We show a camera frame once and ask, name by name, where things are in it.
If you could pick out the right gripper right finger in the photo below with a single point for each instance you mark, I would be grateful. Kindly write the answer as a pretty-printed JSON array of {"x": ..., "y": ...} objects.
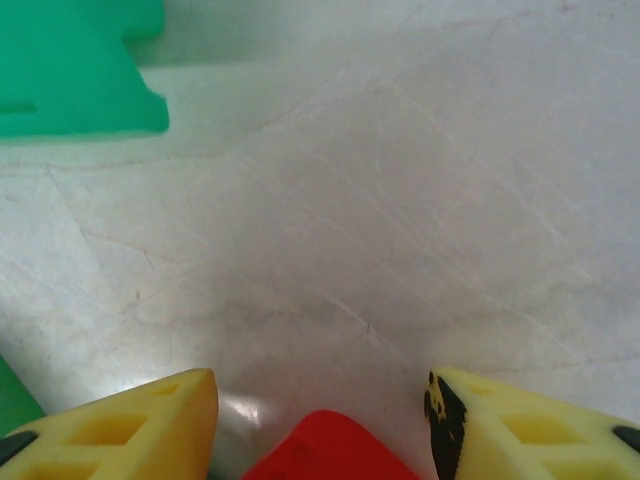
[{"x": 540, "y": 440}]

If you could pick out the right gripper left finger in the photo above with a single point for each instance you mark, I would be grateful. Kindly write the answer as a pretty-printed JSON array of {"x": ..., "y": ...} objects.
[{"x": 100, "y": 440}]

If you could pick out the green plastic bin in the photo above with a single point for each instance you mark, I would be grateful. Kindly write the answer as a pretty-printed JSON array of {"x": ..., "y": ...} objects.
[{"x": 75, "y": 65}]

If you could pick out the green lego brick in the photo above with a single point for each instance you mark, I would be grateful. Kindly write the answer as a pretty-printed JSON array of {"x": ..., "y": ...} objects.
[{"x": 15, "y": 400}]

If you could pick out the red lego brick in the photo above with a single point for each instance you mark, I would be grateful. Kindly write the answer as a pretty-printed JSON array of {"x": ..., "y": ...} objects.
[{"x": 325, "y": 450}]

